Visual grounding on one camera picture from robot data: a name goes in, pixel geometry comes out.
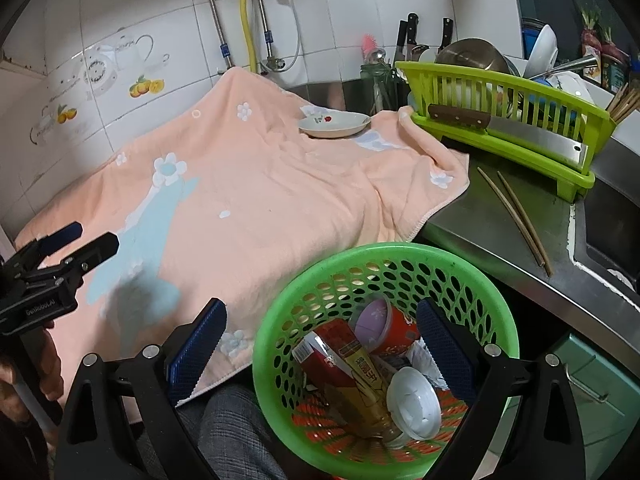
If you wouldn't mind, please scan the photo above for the steel braided hose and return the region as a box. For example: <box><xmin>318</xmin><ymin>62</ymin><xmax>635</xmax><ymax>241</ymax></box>
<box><xmin>186</xmin><ymin>0</ymin><xmax>237</xmax><ymax>68</ymax></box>
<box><xmin>250</xmin><ymin>0</ymin><xmax>288</xmax><ymax>73</ymax></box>

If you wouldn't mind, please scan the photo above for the wooden chopstick left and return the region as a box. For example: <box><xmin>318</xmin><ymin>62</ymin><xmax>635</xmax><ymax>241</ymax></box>
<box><xmin>477</xmin><ymin>168</ymin><xmax>542</xmax><ymax>267</ymax></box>

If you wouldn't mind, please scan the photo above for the cleaver with wooden handle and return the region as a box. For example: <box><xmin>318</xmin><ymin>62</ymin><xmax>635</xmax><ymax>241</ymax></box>
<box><xmin>427</xmin><ymin>104</ymin><xmax>588</xmax><ymax>170</ymax></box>

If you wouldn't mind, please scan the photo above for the yellow gas hose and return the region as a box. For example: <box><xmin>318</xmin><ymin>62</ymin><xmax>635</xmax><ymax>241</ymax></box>
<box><xmin>238</xmin><ymin>0</ymin><xmax>260</xmax><ymax>74</ymax></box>

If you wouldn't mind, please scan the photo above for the steel pot lid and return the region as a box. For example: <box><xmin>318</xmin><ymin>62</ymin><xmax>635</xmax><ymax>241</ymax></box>
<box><xmin>435</xmin><ymin>38</ymin><xmax>510</xmax><ymax>74</ymax></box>

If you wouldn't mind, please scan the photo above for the peach flower-pattern cloth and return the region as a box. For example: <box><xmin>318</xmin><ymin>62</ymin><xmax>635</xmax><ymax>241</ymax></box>
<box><xmin>17</xmin><ymin>68</ymin><xmax>469</xmax><ymax>392</ymax></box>

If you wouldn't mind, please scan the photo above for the amber tea bottle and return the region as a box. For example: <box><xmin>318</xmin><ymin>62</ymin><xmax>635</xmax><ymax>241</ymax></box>
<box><xmin>292</xmin><ymin>318</ymin><xmax>409</xmax><ymax>448</ymax></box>

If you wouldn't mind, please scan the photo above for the stainless steel sink counter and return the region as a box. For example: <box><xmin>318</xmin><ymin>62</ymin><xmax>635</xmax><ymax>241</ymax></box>
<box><xmin>418</xmin><ymin>148</ymin><xmax>639</xmax><ymax>376</ymax></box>

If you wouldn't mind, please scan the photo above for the white ceramic saucer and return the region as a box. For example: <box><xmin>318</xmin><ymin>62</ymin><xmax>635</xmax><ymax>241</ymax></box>
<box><xmin>298</xmin><ymin>110</ymin><xmax>371</xmax><ymax>140</ymax></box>

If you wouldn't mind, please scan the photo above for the person left hand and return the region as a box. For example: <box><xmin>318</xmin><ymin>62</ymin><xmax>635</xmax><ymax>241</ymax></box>
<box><xmin>1</xmin><ymin>318</ymin><xmax>64</xmax><ymax>432</ymax></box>

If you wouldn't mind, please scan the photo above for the green plastic trash basket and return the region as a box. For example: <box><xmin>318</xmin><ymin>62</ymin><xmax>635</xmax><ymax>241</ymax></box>
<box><xmin>252</xmin><ymin>242</ymin><xmax>522</xmax><ymax>480</ymax></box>

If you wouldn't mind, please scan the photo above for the dark green utensil holder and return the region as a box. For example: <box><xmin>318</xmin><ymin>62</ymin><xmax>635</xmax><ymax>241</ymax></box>
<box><xmin>360</xmin><ymin>35</ymin><xmax>408</xmax><ymax>113</ymax></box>

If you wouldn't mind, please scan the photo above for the steel braided hose left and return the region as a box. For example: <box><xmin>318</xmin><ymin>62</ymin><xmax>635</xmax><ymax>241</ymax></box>
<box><xmin>186</xmin><ymin>0</ymin><xmax>237</xmax><ymax>68</ymax></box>

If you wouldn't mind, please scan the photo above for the steel braided hose right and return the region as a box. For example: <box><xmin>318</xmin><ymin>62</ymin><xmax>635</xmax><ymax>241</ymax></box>
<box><xmin>250</xmin><ymin>0</ymin><xmax>288</xmax><ymax>73</ymax></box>

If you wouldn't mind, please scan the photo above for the red instant noodle cup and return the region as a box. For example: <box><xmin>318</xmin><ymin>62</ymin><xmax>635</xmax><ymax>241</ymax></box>
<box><xmin>349</xmin><ymin>298</ymin><xmax>420</xmax><ymax>358</ymax></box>

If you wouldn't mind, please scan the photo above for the white plastic cup in basket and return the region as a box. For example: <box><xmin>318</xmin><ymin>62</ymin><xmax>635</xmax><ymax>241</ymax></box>
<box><xmin>386</xmin><ymin>366</ymin><xmax>442</xmax><ymax>441</ymax></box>

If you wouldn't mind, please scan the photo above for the white bowl in rack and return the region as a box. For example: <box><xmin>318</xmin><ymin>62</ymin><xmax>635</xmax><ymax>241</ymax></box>
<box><xmin>523</xmin><ymin>24</ymin><xmax>558</xmax><ymax>79</ymax></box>

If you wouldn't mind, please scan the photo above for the green dish drying rack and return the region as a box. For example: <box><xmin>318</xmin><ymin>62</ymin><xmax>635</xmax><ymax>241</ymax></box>
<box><xmin>397</xmin><ymin>62</ymin><xmax>617</xmax><ymax>203</ymax></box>

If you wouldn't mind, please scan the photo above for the wooden chopstick right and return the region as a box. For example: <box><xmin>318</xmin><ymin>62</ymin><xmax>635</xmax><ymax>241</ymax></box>
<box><xmin>497</xmin><ymin>171</ymin><xmax>553</xmax><ymax>278</ymax></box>

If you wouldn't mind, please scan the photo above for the wooden chopstick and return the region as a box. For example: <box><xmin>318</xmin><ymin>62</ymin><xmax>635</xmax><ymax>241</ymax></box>
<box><xmin>477</xmin><ymin>168</ymin><xmax>542</xmax><ymax>267</ymax></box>
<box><xmin>497</xmin><ymin>171</ymin><xmax>553</xmax><ymax>278</ymax></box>

